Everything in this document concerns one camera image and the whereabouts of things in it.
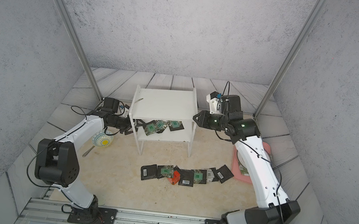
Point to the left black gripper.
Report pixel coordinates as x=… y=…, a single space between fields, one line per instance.
x=129 y=123

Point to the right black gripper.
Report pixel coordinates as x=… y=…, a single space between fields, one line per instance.
x=203 y=122

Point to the black barcode tea bag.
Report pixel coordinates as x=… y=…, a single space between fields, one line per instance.
x=211 y=175
x=149 y=172
x=223 y=174

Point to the small green tea bag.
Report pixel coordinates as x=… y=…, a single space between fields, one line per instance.
x=175 y=125
x=200 y=176

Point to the green tea bag top shelf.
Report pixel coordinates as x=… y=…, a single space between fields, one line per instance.
x=165 y=171

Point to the black barcode tea bag top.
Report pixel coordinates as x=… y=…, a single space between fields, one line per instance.
x=211 y=175

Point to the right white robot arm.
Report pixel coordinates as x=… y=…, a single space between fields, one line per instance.
x=273 y=204

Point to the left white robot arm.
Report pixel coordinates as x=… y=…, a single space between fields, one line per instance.
x=57 y=165

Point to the white two-tier shelf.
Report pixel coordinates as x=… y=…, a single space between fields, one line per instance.
x=165 y=105

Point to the yellow patterned bowl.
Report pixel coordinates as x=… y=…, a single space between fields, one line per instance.
x=102 y=139

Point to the metal spoon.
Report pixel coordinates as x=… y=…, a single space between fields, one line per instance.
x=88 y=151

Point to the round patterned plate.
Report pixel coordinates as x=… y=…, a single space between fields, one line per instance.
x=240 y=160

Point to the pink tray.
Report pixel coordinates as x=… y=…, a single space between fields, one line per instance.
x=236 y=171

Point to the checkered cloth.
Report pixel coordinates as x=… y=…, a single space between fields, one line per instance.
x=243 y=170

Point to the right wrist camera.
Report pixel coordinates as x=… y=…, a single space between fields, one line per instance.
x=216 y=103

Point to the right metal frame post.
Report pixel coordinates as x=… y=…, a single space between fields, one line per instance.
x=303 y=34

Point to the metal frame post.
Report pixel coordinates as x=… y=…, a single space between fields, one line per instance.
x=71 y=30
x=303 y=34

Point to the left metal frame post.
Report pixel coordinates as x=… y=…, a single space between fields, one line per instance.
x=71 y=30

